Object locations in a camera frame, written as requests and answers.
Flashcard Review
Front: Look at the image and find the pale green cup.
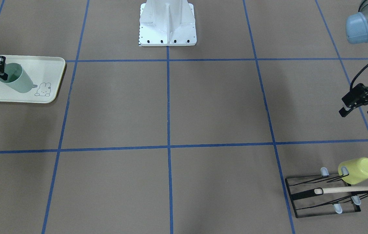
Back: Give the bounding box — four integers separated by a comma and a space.
0, 63, 37, 93

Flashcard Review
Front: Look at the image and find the cream rectangular tray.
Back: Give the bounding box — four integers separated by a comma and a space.
0, 55, 66, 104

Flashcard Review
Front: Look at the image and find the yellow cup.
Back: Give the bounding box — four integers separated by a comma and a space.
338, 157, 368, 185

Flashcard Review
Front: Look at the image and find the black wire cup rack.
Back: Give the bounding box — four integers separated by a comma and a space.
285, 167, 368, 219

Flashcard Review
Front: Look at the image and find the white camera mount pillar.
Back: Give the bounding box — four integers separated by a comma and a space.
138, 0, 197, 46

